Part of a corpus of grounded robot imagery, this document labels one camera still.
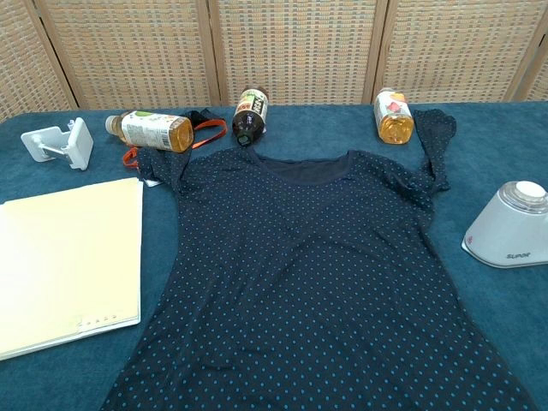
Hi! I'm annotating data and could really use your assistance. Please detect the tea bottle green white label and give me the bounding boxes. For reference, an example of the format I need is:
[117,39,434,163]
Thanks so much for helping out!
[104,110,194,153]

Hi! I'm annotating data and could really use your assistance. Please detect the white handheld steam iron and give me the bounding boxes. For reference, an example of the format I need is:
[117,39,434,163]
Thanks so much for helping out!
[461,180,548,270]

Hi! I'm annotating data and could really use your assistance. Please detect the dark drink bottle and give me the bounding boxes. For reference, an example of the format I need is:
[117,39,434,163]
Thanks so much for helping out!
[231,86,270,148]

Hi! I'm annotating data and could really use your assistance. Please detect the white folding phone stand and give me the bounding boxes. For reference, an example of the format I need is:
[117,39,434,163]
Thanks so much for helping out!
[20,116,94,171]

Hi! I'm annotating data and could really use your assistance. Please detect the woven folding screen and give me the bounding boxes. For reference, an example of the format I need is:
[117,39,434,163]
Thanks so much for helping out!
[0,0,548,123]

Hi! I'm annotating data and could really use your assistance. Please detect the orange lanyard strap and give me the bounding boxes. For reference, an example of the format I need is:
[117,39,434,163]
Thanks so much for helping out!
[122,118,228,167]

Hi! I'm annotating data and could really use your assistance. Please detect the blue carpet table cover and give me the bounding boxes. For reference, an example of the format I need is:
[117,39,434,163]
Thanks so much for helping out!
[0,100,548,411]

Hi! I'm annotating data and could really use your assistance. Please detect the cream paper folder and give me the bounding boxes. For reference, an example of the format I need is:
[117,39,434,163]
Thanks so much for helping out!
[0,177,145,361]

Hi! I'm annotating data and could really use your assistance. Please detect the navy polka dot shirt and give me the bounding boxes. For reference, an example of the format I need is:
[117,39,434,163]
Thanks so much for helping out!
[100,109,540,411]

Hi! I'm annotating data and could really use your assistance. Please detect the tea bottle red orange label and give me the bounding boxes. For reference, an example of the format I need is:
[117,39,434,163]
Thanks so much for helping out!
[373,87,415,146]

